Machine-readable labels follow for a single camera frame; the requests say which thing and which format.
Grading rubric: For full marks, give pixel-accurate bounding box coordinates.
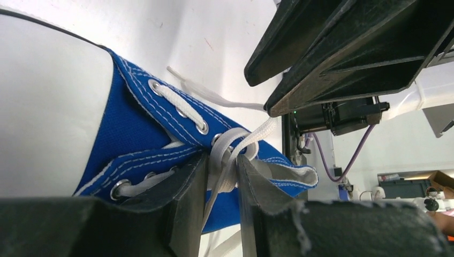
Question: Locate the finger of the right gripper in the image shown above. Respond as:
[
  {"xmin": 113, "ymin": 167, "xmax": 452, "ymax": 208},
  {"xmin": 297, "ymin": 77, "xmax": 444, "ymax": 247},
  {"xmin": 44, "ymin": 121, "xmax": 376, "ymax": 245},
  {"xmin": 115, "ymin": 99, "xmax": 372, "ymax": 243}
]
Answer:
[
  {"xmin": 244, "ymin": 0, "xmax": 344, "ymax": 87},
  {"xmin": 264, "ymin": 1, "xmax": 453, "ymax": 117}
]

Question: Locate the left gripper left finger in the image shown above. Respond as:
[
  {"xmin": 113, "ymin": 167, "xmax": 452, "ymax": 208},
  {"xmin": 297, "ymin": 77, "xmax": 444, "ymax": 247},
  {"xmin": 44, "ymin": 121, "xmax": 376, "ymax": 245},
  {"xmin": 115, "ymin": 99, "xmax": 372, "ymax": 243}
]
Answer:
[{"xmin": 1, "ymin": 153, "xmax": 208, "ymax": 256}]

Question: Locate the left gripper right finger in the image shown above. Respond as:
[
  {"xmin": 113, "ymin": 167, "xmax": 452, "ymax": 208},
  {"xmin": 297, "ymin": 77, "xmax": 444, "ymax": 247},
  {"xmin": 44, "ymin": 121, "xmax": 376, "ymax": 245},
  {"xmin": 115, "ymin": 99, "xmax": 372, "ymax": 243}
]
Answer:
[{"xmin": 237, "ymin": 156, "xmax": 449, "ymax": 256}]

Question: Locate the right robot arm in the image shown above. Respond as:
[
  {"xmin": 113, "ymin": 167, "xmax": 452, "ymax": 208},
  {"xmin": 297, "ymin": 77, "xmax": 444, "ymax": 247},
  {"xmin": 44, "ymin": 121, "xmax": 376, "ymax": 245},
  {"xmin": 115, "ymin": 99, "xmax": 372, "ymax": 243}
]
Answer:
[{"xmin": 244, "ymin": 1, "xmax": 453, "ymax": 135}]

